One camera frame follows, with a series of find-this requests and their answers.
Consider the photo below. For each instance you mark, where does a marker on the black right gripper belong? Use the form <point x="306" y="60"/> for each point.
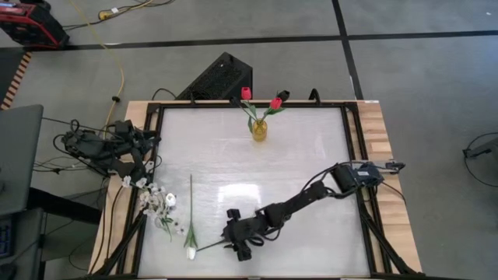
<point x="249" y="229"/>

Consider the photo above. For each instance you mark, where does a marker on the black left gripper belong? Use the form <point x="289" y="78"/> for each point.
<point x="134" y="145"/>

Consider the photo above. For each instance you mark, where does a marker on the black artificial tulip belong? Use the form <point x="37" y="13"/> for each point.
<point x="234" y="102"/>
<point x="284" y="95"/>

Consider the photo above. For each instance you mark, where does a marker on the red artificial tulip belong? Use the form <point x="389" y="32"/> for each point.
<point x="246" y="93"/>
<point x="276" y="103"/>

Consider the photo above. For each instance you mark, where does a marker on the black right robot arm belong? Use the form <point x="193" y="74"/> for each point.
<point x="299" y="200"/>

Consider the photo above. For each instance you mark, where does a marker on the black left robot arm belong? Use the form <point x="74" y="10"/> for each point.
<point x="85" y="145"/>

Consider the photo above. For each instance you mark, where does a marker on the yellow glass vase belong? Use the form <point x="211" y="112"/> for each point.
<point x="259" y="131"/>

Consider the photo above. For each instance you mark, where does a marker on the black computer tower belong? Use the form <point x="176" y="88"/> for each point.
<point x="221" y="78"/>

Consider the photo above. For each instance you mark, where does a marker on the grey side desk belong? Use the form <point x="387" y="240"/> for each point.
<point x="19" y="155"/>

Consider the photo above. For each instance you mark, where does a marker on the yellow power plug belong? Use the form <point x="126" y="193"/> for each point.
<point x="104" y="15"/>

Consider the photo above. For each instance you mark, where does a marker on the red and black tool case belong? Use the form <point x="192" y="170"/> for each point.
<point x="27" y="23"/>

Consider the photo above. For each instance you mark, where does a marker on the grey stand foot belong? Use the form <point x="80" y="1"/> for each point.
<point x="482" y="149"/>

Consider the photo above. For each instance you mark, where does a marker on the black metal table frame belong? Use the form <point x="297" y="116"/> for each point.
<point x="194" y="105"/>

